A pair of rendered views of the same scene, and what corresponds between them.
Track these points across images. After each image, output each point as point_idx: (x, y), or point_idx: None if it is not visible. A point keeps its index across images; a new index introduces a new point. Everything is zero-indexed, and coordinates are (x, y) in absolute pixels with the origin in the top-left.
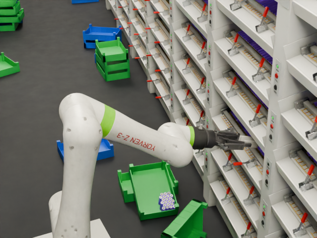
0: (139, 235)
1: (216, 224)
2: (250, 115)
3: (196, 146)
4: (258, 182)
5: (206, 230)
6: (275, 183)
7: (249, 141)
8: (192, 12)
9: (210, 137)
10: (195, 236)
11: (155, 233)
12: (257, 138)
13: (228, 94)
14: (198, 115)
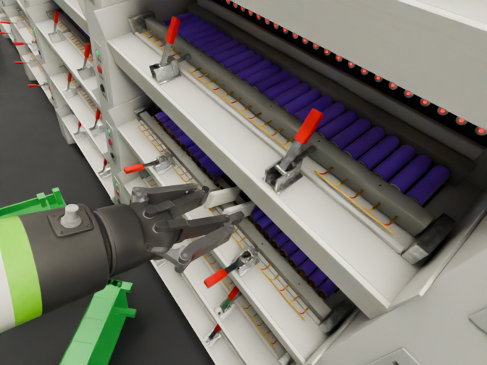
0: (3, 356)
1: (147, 280)
2: (248, 143)
3: (63, 305)
4: (285, 329)
5: (133, 298)
6: None
7: (239, 208)
8: None
9: (125, 245)
10: (116, 320)
11: (40, 340)
12: (327, 250)
13: (159, 72)
14: (93, 116)
